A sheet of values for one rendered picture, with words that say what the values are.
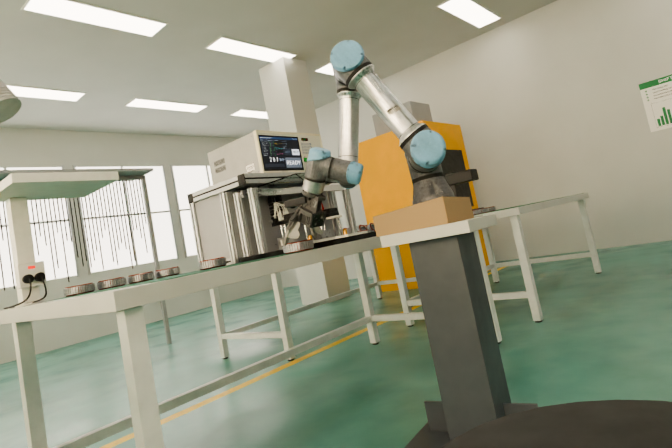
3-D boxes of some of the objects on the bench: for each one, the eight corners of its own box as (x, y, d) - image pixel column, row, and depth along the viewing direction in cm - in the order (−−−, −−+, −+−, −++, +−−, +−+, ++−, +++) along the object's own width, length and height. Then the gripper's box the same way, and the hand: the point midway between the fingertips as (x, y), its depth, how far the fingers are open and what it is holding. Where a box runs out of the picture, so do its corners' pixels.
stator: (320, 247, 173) (318, 237, 173) (298, 252, 165) (296, 241, 165) (300, 251, 181) (298, 241, 181) (277, 255, 172) (275, 245, 173)
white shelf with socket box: (135, 283, 187) (118, 171, 191) (28, 305, 159) (11, 173, 163) (98, 290, 210) (83, 189, 214) (-2, 310, 181) (-16, 194, 186)
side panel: (240, 262, 209) (228, 191, 212) (235, 263, 207) (222, 191, 210) (205, 269, 227) (194, 203, 230) (199, 270, 225) (188, 204, 228)
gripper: (301, 198, 156) (291, 253, 161) (341, 194, 170) (331, 245, 175) (284, 190, 161) (275, 244, 166) (324, 187, 175) (315, 236, 181)
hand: (298, 242), depth 172 cm, fingers open, 14 cm apart
